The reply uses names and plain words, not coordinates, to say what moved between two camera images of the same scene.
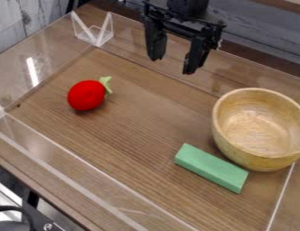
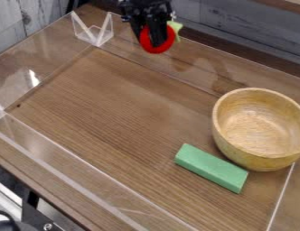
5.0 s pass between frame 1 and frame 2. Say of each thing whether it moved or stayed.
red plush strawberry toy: moved
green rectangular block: stayed
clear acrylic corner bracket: stayed
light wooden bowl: stayed
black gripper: moved
